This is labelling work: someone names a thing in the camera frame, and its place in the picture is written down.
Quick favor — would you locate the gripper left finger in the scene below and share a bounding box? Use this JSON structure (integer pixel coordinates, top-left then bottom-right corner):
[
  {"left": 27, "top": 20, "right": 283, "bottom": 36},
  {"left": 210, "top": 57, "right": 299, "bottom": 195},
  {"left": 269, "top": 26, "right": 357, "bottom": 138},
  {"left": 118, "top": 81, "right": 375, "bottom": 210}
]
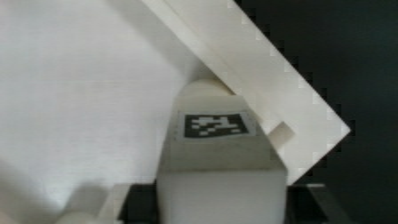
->
[{"left": 100, "top": 184, "right": 158, "bottom": 224}]

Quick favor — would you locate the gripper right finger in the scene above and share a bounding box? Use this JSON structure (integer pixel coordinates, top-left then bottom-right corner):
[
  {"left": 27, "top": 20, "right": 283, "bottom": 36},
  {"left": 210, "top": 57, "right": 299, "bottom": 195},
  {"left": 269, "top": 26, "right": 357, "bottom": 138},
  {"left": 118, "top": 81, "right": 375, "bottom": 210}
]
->
[{"left": 286, "top": 183, "right": 356, "bottom": 224}]

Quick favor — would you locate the white leg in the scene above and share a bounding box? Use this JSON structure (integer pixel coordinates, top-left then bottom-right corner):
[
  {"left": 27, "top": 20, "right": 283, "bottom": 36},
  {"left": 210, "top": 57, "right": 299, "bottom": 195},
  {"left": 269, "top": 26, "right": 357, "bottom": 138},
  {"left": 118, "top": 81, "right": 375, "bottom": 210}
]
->
[{"left": 157, "top": 79, "right": 288, "bottom": 224}]

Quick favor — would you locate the white square tabletop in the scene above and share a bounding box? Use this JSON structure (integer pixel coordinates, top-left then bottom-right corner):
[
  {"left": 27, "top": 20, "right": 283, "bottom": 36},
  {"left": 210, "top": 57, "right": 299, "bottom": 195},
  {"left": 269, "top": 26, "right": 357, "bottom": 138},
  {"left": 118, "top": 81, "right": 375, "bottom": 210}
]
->
[{"left": 0, "top": 0, "right": 350, "bottom": 224}]

